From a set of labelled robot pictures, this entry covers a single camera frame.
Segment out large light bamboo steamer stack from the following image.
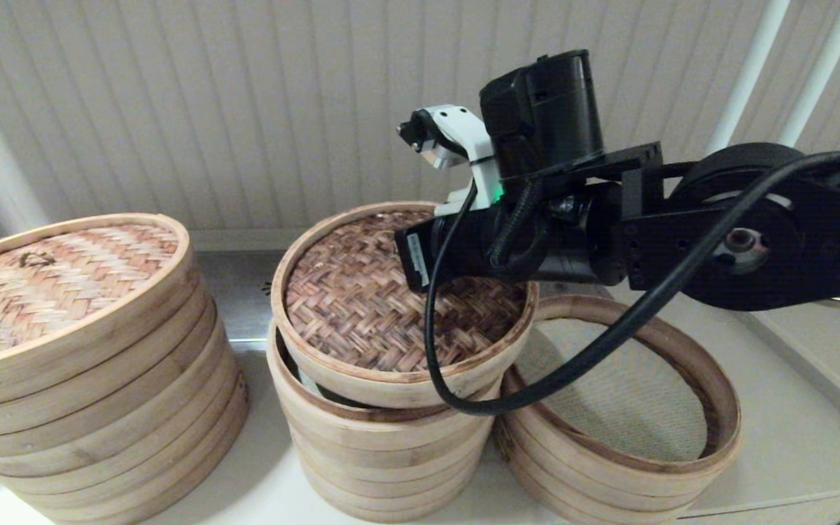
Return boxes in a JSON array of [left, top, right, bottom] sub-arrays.
[[0, 277, 251, 525]]

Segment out white metal pole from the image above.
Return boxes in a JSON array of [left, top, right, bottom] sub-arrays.
[[777, 0, 840, 147], [707, 0, 791, 154]]

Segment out large light woven steamer lid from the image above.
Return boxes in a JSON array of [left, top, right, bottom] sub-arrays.
[[0, 214, 198, 411]]

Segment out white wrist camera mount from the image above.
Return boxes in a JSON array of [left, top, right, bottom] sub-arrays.
[[397, 104, 501, 217]]

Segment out grey cloth steamer liner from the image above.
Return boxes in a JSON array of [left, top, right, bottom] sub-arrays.
[[515, 318, 709, 462]]

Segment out dark woven bamboo steamer lid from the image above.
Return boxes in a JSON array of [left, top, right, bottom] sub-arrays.
[[271, 201, 540, 409]]

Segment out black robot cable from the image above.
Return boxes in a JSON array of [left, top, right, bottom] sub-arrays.
[[424, 146, 840, 416]]

